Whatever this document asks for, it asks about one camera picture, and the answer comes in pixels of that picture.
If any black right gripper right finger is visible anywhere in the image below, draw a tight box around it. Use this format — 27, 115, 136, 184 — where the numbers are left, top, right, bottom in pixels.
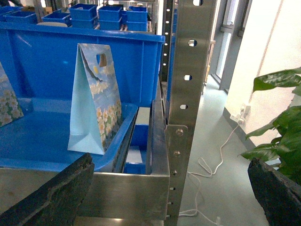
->
247, 158, 301, 226

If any white wall power plug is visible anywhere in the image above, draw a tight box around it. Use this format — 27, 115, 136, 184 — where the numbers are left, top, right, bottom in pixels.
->
230, 104, 251, 125

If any green potted plant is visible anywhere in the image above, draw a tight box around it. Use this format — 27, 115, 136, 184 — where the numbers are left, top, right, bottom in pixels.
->
241, 67, 301, 184

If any blue plastic tray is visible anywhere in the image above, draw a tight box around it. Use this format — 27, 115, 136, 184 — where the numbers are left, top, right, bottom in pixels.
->
0, 98, 138, 172

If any white power cable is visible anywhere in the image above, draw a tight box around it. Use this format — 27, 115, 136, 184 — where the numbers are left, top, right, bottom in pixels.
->
178, 122, 240, 226

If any flower pattern gift bag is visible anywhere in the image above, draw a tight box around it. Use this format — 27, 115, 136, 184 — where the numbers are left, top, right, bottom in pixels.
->
68, 43, 123, 155

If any stainless steel rack frame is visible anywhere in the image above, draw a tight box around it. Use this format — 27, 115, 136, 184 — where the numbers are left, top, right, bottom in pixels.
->
0, 0, 217, 226

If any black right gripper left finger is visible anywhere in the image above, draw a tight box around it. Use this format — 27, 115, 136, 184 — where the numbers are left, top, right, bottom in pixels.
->
0, 153, 95, 226

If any large blue plastic crate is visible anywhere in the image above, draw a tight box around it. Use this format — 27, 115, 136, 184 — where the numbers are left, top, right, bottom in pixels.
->
0, 22, 165, 107

